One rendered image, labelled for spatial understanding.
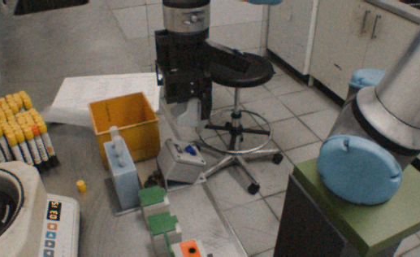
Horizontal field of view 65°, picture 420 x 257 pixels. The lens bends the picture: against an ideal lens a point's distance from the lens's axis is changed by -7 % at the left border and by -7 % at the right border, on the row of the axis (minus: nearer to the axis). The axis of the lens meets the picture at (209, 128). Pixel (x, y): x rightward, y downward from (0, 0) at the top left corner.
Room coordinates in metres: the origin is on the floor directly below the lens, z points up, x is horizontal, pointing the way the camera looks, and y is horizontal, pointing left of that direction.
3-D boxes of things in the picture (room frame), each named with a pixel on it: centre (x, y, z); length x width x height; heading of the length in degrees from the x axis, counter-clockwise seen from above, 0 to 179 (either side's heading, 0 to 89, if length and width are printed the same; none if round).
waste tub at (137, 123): (0.64, 0.19, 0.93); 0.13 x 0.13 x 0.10; 24
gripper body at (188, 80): (0.55, 0.04, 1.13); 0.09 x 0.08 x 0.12; 111
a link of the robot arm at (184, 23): (0.55, 0.04, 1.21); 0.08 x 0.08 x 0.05
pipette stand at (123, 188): (0.49, 0.17, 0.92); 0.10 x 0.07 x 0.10; 24
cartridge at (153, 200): (0.43, 0.10, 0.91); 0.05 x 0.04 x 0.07; 112
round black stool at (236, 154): (1.56, -0.12, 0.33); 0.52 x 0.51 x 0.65; 45
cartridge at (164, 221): (0.37, 0.07, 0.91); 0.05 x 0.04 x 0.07; 112
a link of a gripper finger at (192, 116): (0.54, 0.03, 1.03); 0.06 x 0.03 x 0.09; 111
